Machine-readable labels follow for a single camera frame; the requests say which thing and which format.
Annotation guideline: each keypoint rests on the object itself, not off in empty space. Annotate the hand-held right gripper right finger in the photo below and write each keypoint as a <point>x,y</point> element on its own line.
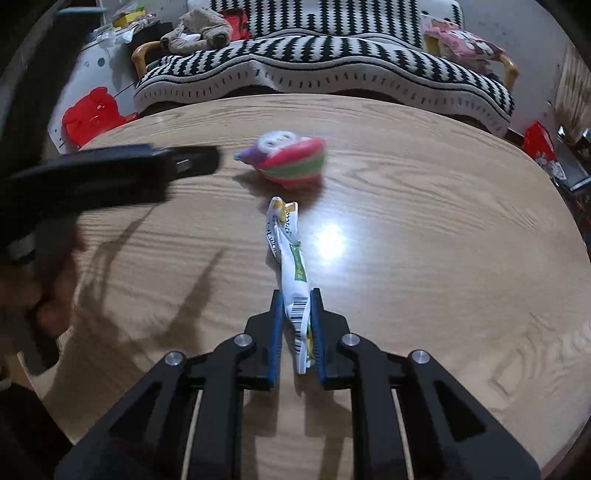
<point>317,341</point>

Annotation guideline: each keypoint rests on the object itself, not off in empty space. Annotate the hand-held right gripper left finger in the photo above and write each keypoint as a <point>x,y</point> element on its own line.
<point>275,341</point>

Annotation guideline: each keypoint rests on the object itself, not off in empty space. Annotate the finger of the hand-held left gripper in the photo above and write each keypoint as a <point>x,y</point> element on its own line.
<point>194,160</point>

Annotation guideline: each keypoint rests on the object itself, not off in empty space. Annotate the white and green wrapper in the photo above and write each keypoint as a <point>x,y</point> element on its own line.
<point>293,286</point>

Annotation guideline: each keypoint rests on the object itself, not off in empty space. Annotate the person's left hand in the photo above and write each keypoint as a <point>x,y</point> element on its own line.
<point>57,277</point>

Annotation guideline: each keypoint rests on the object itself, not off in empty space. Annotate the red plastic bear stool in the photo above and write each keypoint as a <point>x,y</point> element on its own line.
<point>94,115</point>

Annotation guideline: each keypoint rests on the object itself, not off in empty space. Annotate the colourful striped plush toy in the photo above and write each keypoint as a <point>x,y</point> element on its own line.
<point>286,161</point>

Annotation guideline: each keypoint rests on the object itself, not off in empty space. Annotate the white board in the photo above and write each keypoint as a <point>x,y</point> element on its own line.
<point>92,64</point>

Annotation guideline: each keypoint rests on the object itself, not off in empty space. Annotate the wooden-armed sofa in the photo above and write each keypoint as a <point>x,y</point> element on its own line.
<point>141,53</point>

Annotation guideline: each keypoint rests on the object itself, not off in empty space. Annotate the brown plush toy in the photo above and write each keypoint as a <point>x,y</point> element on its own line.
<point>198,30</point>

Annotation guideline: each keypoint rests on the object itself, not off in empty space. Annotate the red cushion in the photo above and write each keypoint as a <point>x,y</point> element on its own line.
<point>238,25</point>

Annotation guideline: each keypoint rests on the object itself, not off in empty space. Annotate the black white striped sofa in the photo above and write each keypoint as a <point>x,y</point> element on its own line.
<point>323,64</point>

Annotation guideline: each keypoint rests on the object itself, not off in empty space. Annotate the pink printed pillow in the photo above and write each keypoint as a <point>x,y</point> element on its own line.
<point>461,41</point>

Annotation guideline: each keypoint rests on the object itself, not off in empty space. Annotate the red bag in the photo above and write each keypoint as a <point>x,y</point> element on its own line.
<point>540,145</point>

